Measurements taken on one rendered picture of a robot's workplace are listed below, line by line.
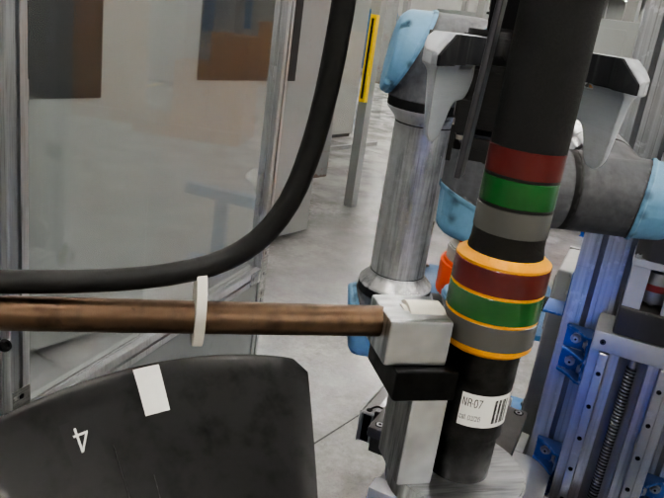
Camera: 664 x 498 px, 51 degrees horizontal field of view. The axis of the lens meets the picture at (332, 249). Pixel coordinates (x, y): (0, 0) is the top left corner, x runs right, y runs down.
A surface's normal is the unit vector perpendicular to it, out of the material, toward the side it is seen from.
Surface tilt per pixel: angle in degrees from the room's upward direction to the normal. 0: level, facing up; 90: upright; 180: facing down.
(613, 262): 90
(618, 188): 70
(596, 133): 94
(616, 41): 90
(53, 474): 48
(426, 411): 90
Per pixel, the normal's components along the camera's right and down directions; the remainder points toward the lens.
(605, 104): -0.99, -0.02
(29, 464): 0.33, -0.34
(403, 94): -0.67, 0.18
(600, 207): -0.02, 0.46
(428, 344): 0.23, 0.34
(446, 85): 0.85, 0.33
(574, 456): -0.43, 0.24
